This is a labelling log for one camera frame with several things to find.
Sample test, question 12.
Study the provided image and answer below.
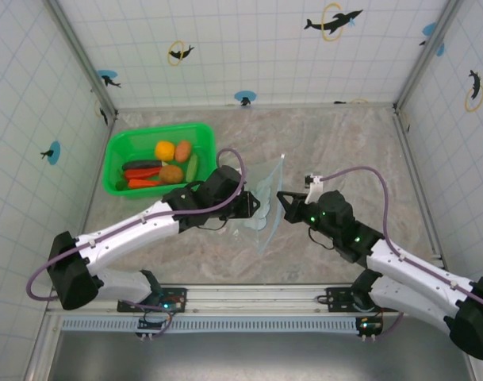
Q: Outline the clear blue-zipper zip-top bag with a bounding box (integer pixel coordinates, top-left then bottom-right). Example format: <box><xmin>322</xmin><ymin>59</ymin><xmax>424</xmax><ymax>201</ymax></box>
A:
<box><xmin>231</xmin><ymin>153</ymin><xmax>286</xmax><ymax>257</ymax></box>

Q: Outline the orange-brown toy potato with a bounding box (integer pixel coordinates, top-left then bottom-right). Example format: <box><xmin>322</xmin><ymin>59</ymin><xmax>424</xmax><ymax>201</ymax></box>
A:
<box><xmin>174</xmin><ymin>140</ymin><xmax>193</xmax><ymax>163</ymax></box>

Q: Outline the brown toy potato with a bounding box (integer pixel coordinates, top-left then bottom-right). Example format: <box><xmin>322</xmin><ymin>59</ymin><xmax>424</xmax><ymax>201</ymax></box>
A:
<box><xmin>159</xmin><ymin>164</ymin><xmax>186</xmax><ymax>184</ymax></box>

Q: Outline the yellow toy pepper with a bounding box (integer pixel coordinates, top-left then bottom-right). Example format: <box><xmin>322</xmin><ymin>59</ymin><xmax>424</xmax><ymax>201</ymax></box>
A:
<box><xmin>154</xmin><ymin>140</ymin><xmax>175</xmax><ymax>162</ymax></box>

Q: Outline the orange toy carrot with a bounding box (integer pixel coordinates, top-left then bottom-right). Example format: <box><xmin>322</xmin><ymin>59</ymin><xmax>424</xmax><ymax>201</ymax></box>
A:
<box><xmin>128</xmin><ymin>178</ymin><xmax>167</xmax><ymax>190</ymax></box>

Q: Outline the red toy chili pepper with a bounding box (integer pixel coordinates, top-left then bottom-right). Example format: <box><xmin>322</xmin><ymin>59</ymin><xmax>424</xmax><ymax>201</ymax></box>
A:
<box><xmin>124</xmin><ymin>166</ymin><xmax>163</xmax><ymax>180</ymax></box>

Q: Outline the dark purple toy eggplant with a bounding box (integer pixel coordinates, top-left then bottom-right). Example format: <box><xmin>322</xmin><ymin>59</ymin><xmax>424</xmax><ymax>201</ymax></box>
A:
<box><xmin>121</xmin><ymin>159</ymin><xmax>165</xmax><ymax>171</ymax></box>

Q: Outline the blue oval penguin sticker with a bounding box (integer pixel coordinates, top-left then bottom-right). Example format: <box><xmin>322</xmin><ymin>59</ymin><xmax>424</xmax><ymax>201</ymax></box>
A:
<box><xmin>234</xmin><ymin>90</ymin><xmax>257</xmax><ymax>107</ymax></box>

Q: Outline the green plastic basket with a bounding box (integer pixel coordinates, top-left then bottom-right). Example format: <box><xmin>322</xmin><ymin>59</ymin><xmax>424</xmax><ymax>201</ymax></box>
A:
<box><xmin>102</xmin><ymin>122</ymin><xmax>217</xmax><ymax>202</ymax></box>

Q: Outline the grey metal panel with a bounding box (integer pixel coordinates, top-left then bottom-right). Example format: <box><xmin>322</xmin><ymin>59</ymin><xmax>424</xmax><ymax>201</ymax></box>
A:
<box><xmin>46</xmin><ymin>331</ymin><xmax>478</xmax><ymax>381</ymax></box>

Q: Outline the blue oval dolphin sticker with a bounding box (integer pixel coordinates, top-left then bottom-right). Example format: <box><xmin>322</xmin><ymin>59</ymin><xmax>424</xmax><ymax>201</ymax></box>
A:
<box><xmin>97</xmin><ymin>69</ymin><xmax>122</xmax><ymax>89</ymax></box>

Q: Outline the blue oval black animal sticker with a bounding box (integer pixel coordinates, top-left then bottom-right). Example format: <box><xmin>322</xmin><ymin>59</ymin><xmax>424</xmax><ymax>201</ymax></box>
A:
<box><xmin>40</xmin><ymin>140</ymin><xmax>62</xmax><ymax>166</ymax></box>

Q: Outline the thin black right gripper cable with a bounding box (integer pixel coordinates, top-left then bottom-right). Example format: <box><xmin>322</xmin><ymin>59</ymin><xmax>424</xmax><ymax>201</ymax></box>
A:
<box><xmin>309</xmin><ymin>228</ymin><xmax>338</xmax><ymax>252</ymax></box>

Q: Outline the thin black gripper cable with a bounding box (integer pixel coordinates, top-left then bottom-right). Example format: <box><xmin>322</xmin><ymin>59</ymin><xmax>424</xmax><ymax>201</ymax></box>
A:
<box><xmin>195</xmin><ymin>216</ymin><xmax>230</xmax><ymax>232</ymax></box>
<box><xmin>309</xmin><ymin>228</ymin><xmax>338</xmax><ymax>252</ymax></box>

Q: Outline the thin black left gripper cable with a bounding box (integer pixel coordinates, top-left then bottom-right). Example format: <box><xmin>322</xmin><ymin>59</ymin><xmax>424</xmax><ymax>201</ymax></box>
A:
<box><xmin>195</xmin><ymin>216</ymin><xmax>230</xmax><ymax>232</ymax></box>

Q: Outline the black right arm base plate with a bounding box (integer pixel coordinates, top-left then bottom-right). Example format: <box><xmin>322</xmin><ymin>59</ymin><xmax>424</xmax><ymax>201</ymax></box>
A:
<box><xmin>324</xmin><ymin>286</ymin><xmax>371</xmax><ymax>310</ymax></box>

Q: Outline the aluminium frame rail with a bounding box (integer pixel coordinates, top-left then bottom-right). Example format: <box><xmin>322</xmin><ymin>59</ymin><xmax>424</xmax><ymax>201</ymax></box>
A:
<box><xmin>392</xmin><ymin>103</ymin><xmax>450</xmax><ymax>271</ymax></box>
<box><xmin>116</xmin><ymin>102</ymin><xmax>397</xmax><ymax>110</ymax></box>

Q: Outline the wide aluminium mounting rail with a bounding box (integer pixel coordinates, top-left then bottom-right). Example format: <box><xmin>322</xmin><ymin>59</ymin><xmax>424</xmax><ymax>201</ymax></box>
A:
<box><xmin>46</xmin><ymin>282</ymin><xmax>464</xmax><ymax>318</ymax></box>

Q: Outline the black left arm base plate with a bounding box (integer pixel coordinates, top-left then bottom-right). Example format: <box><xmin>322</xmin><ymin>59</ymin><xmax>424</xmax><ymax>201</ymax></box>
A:
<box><xmin>117</xmin><ymin>285</ymin><xmax>189</xmax><ymax>315</ymax></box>

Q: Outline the white slotted cable duct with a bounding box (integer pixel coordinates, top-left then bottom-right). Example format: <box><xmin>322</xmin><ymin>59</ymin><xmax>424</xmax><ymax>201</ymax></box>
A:
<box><xmin>60</xmin><ymin>317</ymin><xmax>363</xmax><ymax>333</ymax></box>

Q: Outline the small dolphin yellow ring sticker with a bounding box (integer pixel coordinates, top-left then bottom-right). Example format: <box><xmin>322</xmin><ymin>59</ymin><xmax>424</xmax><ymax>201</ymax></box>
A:
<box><xmin>464</xmin><ymin>69</ymin><xmax>483</xmax><ymax>113</ymax></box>
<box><xmin>167</xmin><ymin>39</ymin><xmax>196</xmax><ymax>67</ymax></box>

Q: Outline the aluminium corner post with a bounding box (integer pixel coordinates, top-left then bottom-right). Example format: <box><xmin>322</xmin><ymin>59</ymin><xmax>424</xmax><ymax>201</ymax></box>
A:
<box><xmin>392</xmin><ymin>0</ymin><xmax>464</xmax><ymax>112</ymax></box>
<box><xmin>45</xmin><ymin>0</ymin><xmax>120</xmax><ymax>120</ymax></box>

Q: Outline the large dolphin yellow ring sticker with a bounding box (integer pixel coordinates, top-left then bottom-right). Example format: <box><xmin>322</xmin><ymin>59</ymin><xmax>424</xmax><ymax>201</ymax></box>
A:
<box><xmin>303</xmin><ymin>2</ymin><xmax>364</xmax><ymax>43</ymax></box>

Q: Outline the blue sticker behind post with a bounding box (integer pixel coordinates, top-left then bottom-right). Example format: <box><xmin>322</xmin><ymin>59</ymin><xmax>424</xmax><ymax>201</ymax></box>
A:
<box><xmin>418</xmin><ymin>21</ymin><xmax>447</xmax><ymax>56</ymax></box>

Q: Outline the aluminium frame leg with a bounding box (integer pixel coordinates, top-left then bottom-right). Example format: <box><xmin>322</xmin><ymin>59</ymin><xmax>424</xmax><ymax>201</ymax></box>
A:
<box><xmin>25</xmin><ymin>313</ymin><xmax>66</xmax><ymax>381</ymax></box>
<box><xmin>465</xmin><ymin>352</ymin><xmax>483</xmax><ymax>381</ymax></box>

